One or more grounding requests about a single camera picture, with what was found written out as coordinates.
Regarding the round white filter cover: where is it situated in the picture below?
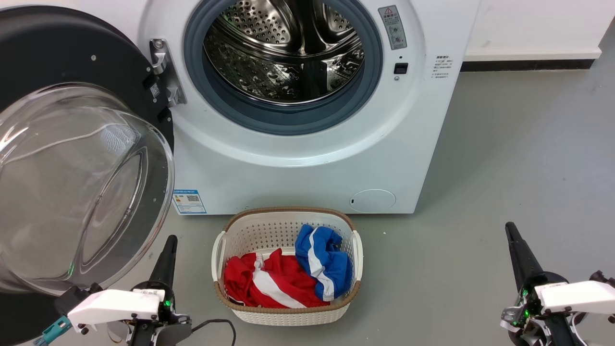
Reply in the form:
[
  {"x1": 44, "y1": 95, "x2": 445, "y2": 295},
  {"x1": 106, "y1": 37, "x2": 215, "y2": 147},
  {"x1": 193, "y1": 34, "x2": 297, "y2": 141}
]
[{"x1": 349, "y1": 189, "x2": 396, "y2": 213}]

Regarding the blue and white garment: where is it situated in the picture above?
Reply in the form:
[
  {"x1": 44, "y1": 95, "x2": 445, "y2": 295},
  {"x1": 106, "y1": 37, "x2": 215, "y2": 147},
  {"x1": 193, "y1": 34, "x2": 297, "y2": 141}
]
[{"x1": 295, "y1": 224, "x2": 353, "y2": 302}]

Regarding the red and white garment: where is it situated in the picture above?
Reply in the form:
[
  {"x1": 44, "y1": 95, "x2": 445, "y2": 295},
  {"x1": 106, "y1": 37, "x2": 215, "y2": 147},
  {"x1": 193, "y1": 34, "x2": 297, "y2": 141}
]
[{"x1": 223, "y1": 248, "x2": 331, "y2": 309}]

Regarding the blue energy label sticker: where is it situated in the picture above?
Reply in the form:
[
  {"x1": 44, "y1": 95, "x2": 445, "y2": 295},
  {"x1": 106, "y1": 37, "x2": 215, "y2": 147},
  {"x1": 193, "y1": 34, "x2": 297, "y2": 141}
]
[{"x1": 172, "y1": 189, "x2": 208, "y2": 215}]

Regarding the stainless steel washer drum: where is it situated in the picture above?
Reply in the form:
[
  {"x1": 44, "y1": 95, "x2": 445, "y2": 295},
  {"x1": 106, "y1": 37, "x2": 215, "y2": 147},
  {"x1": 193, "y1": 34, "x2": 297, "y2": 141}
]
[{"x1": 203, "y1": 0, "x2": 366, "y2": 106}]

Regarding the white front-load washing machine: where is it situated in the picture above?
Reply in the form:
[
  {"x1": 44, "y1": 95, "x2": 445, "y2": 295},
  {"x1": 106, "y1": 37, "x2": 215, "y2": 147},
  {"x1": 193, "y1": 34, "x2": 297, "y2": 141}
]
[{"x1": 72, "y1": 0, "x2": 482, "y2": 215}]

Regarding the white plastic laundry basket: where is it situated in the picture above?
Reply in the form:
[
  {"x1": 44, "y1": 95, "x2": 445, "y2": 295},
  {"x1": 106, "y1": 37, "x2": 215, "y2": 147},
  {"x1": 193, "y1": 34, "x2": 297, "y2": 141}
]
[{"x1": 211, "y1": 207, "x2": 364, "y2": 326}]

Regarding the black round glass washer door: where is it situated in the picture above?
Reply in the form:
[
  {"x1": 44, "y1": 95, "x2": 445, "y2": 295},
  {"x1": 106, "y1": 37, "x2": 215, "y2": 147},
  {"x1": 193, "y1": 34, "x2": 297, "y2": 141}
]
[{"x1": 0, "y1": 5, "x2": 176, "y2": 346}]

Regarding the small printed text sticker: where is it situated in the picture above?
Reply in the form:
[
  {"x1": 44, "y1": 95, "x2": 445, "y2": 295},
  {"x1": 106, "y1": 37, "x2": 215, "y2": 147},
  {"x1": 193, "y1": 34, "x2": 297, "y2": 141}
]
[{"x1": 431, "y1": 54, "x2": 453, "y2": 80}]

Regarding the teal cable connector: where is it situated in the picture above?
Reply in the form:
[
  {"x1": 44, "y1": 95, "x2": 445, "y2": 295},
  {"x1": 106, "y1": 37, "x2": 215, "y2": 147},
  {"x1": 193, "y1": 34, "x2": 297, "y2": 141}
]
[{"x1": 34, "y1": 316, "x2": 73, "y2": 346}]

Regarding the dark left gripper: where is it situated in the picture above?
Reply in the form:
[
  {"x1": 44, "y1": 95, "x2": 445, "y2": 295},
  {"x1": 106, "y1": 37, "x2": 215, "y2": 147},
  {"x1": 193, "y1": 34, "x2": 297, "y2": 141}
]
[{"x1": 127, "y1": 235, "x2": 193, "y2": 346}]

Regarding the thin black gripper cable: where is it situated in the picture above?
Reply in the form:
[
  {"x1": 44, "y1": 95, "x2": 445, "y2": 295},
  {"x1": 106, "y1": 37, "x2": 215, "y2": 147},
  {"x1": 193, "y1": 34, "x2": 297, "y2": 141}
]
[{"x1": 191, "y1": 319, "x2": 237, "y2": 346}]

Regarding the metal door hinge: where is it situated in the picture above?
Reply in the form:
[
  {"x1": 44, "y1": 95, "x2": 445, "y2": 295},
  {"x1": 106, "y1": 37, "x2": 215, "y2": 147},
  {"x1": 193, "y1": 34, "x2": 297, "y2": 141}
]
[{"x1": 149, "y1": 38, "x2": 188, "y2": 109}]

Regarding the grey warning sticker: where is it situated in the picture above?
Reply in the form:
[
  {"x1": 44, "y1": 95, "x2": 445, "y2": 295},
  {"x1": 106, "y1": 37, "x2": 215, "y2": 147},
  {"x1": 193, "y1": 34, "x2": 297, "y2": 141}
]
[{"x1": 378, "y1": 5, "x2": 407, "y2": 50}]

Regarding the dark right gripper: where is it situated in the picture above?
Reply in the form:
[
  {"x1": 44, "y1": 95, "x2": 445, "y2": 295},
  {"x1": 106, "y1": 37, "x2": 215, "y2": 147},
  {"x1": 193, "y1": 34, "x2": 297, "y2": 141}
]
[{"x1": 500, "y1": 222, "x2": 589, "y2": 346}]

